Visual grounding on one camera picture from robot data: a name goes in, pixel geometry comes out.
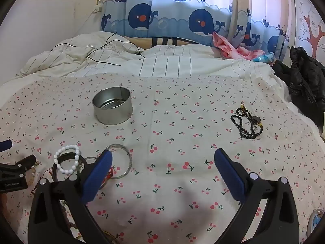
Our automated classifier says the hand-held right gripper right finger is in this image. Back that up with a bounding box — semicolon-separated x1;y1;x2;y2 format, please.
214;148;300;244

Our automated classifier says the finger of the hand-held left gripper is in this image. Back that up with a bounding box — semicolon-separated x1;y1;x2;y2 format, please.
0;155;37;180
0;139;13;153

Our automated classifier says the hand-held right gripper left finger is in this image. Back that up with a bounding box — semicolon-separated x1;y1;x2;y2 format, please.
27;149;113;244

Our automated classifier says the pearl bracelet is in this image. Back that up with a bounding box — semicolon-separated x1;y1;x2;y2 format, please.
28;161;40;186

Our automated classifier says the silver bangle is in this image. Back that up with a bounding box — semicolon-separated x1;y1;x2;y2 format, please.
105;144;133;180

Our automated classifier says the black coil bracelet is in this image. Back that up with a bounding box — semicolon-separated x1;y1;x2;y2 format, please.
51;152;87;183

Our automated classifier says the white bead bracelet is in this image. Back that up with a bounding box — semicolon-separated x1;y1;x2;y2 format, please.
53;145;81;175

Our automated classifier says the gold chain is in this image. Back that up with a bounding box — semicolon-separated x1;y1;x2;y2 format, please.
102;231;124;244

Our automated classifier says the black bead necklace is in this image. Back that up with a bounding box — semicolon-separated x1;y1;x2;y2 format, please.
230;104;264;140

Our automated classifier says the round metal tin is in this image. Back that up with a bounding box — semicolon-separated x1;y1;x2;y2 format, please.
92;87;134;126

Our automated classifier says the cherry print bedsheet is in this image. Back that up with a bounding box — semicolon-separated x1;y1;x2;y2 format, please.
0;72;325;244

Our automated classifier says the round white blue object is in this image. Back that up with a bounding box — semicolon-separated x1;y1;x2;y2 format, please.
307;207;325;237

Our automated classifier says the black jacket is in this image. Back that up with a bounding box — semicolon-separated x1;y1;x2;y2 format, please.
271;46;325;136

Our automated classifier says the blue packet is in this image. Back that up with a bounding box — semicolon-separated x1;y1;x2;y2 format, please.
252;51;276;64

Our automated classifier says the white striped duvet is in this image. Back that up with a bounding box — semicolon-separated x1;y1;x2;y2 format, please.
16;31;291;103

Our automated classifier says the pink cloth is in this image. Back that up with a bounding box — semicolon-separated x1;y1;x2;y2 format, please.
212;32;266;62

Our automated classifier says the beige striped pillow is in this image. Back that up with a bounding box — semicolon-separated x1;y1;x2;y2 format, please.
124;36;202;50

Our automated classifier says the whale print curtain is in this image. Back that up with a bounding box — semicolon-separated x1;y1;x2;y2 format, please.
101;0;292;56

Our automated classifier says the black cable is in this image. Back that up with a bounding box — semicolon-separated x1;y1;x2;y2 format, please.
51;32;147;67

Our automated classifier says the tree wall sticker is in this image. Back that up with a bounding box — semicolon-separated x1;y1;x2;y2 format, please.
295;2;325;59

